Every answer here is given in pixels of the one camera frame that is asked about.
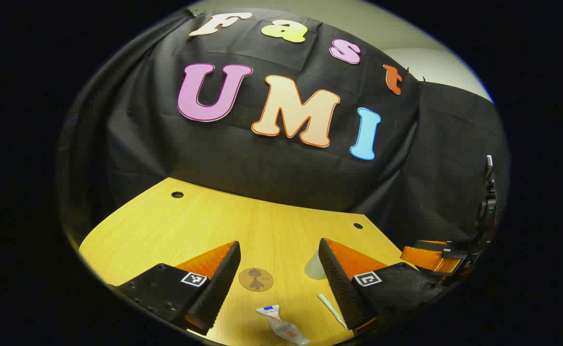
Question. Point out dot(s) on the white toothpaste tube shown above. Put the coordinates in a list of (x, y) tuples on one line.
[(281, 326)]

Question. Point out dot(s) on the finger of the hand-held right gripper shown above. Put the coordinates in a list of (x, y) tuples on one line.
[(425, 258)]

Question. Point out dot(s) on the black backdrop cloth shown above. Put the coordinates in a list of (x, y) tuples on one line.
[(262, 168)]

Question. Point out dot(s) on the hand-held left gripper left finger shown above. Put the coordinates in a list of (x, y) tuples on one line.
[(218, 283)]

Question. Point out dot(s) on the round brown coaster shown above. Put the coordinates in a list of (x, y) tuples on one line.
[(256, 279)]

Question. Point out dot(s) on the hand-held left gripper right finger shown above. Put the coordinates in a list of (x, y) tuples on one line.
[(339, 283)]

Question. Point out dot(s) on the wooden desktop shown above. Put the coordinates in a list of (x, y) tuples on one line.
[(271, 230)]

